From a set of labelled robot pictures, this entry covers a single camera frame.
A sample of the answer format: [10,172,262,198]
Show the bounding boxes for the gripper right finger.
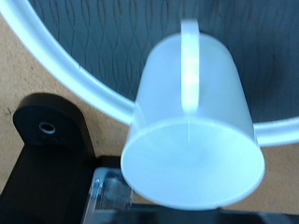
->
[199,208,299,224]

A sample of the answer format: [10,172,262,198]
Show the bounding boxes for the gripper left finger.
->
[93,206,191,224]

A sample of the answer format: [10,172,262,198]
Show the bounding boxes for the white ceramic mug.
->
[120,19,266,212]

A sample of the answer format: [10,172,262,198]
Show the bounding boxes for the black Keurig coffee machine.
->
[0,92,135,224]

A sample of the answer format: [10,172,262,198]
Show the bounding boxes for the white two-tier turntable stand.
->
[0,0,299,147]

